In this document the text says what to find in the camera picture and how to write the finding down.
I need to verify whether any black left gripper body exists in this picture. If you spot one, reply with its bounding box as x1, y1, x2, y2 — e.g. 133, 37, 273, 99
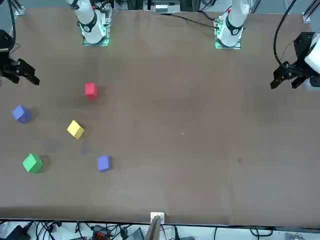
289, 32, 315, 76

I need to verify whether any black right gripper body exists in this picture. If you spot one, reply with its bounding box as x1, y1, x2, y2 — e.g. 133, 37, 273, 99
0, 29, 21, 73

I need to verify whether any red cube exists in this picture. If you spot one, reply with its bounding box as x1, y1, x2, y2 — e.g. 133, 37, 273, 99
84, 82, 99, 101

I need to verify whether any blue cube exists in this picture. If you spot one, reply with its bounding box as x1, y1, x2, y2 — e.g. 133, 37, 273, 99
11, 104, 32, 124
96, 155, 113, 173

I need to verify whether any yellow cube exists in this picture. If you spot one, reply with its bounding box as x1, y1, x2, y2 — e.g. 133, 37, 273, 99
66, 119, 85, 140

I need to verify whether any green cube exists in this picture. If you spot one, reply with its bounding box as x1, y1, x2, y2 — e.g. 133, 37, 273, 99
22, 152, 44, 174

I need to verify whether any grey power strip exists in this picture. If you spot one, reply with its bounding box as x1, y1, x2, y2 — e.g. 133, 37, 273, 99
154, 1, 182, 14

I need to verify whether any black power adapter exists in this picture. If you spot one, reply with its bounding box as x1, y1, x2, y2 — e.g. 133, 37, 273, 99
4, 224, 32, 240

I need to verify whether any red and black device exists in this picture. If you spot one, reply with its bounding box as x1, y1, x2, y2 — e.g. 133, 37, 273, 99
92, 231, 111, 240

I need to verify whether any dark power adapter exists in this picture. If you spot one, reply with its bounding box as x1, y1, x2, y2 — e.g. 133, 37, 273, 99
126, 227, 145, 240

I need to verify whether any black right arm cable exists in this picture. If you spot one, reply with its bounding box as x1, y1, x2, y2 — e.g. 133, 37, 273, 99
6, 0, 19, 42

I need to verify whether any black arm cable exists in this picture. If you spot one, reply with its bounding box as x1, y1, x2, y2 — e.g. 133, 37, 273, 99
273, 0, 307, 67
6, 0, 19, 42

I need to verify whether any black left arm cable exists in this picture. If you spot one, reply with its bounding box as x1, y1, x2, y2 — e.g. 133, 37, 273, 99
273, 0, 307, 67

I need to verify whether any black left base cable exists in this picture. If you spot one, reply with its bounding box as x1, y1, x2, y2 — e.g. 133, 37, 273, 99
159, 11, 219, 29

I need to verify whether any aluminium camera post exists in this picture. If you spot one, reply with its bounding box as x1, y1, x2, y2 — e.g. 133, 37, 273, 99
144, 211, 166, 240

